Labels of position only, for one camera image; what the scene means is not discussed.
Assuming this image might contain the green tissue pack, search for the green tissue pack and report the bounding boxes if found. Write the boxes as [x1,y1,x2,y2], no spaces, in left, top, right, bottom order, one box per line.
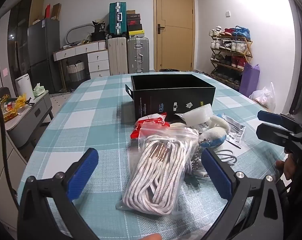
[32,83,47,98]

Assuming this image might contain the grey refrigerator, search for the grey refrigerator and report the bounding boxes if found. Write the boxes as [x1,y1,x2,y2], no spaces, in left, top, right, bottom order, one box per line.
[28,18,61,94]

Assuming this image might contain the black cardboard box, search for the black cardboard box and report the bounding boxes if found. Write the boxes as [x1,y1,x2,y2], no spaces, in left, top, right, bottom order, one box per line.
[125,73,215,126]

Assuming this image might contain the silver suitcase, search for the silver suitcase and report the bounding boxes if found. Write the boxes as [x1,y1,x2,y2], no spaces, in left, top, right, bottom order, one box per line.
[127,37,150,74]

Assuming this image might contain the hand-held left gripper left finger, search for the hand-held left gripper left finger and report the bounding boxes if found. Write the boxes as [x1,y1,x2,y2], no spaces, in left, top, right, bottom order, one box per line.
[17,147,99,240]

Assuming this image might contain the red white packet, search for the red white packet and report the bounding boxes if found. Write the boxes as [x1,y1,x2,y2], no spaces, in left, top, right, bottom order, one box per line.
[130,112,172,140]

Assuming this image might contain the rows of shoes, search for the rows of shoes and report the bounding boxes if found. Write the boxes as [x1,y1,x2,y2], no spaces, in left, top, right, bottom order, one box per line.
[209,26,249,86]

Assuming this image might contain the white bin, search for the white bin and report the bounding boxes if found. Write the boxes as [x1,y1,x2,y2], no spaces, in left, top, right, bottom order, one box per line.
[15,74,35,101]

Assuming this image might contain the white cable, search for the white cable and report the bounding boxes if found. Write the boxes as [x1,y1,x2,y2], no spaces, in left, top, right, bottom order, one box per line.
[186,149,238,179]

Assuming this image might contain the beige suitcase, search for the beige suitcase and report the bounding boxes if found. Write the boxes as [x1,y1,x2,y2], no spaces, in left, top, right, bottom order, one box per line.
[107,37,128,76]

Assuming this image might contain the purple paper bag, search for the purple paper bag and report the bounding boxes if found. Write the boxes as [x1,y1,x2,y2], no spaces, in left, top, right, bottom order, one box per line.
[239,63,260,98]

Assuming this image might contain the grey white laundry basket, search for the grey white laundry basket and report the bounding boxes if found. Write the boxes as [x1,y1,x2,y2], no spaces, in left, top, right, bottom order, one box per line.
[66,60,86,82]

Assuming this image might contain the person's left hand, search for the person's left hand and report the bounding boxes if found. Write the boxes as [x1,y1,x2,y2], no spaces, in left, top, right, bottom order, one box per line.
[131,233,163,240]

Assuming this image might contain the dark glass cabinet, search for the dark glass cabinet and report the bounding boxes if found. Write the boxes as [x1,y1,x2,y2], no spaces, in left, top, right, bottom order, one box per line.
[7,0,35,98]

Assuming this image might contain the teal checked tablecloth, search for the teal checked tablecloth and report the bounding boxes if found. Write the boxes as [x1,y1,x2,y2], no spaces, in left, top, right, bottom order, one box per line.
[16,71,291,240]

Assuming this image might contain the striped white shoelaces bag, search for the striped white shoelaces bag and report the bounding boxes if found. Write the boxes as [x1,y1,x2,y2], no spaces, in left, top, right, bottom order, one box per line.
[116,126,200,217]

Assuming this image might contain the white printed packet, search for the white printed packet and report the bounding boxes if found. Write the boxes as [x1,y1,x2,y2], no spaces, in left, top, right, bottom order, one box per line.
[222,115,247,150]

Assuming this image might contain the white foam bag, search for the white foam bag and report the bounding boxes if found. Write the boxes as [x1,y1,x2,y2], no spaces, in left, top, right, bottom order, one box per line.
[174,104,214,128]

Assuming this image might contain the wooden shoe rack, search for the wooden shoe rack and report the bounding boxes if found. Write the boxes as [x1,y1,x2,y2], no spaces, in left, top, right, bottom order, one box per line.
[209,34,253,90]

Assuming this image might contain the grey side table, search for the grey side table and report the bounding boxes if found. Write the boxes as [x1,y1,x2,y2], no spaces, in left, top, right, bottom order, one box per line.
[0,90,54,148]

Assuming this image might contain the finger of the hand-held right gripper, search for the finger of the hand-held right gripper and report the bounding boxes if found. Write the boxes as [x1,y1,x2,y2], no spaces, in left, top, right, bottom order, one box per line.
[256,123,294,147]
[257,109,302,133]

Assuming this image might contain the white plastic bag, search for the white plastic bag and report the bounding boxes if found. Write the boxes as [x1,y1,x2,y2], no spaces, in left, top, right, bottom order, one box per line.
[249,82,276,112]

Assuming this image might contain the flat cardboard sheet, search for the flat cardboard sheet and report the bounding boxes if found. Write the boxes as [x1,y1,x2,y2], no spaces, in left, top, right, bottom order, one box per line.
[29,0,46,26]

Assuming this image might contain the person's right hand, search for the person's right hand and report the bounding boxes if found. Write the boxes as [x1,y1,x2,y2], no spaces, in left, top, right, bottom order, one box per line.
[276,152,295,182]

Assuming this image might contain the yellow wooden door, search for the yellow wooden door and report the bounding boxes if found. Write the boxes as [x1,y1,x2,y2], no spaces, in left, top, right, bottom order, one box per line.
[153,0,195,72]

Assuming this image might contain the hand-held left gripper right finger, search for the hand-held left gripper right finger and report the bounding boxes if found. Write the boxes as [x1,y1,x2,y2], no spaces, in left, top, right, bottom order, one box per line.
[201,147,284,240]

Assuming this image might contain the black cable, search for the black cable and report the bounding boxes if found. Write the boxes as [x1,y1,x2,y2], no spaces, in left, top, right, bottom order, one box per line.
[0,90,21,211]

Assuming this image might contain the black red shoe box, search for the black red shoe box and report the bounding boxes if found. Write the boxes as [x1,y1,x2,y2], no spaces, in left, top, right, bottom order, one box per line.
[127,14,142,26]

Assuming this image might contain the white blue plush toy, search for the white blue plush toy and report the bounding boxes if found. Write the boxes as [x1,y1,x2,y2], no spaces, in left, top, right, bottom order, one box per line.
[199,114,231,148]

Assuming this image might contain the small brown cardboard box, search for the small brown cardboard box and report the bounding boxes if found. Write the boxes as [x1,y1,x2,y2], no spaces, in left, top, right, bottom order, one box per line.
[52,3,62,21]

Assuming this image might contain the yellow snack bags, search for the yellow snack bags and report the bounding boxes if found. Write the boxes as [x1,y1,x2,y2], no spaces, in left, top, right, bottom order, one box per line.
[0,94,33,123]

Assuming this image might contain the teal suitcase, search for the teal suitcase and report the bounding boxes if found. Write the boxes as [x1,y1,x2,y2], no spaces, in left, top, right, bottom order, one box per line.
[109,2,128,37]

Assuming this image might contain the oval grey frame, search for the oval grey frame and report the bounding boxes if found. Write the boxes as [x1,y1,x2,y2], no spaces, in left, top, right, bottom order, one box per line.
[66,23,94,46]

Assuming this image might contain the black paper bag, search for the black paper bag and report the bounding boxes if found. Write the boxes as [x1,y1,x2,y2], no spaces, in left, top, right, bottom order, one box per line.
[91,21,108,42]

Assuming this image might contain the white drawer desk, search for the white drawer desk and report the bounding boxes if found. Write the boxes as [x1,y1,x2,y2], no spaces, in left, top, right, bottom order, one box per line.
[53,41,110,79]

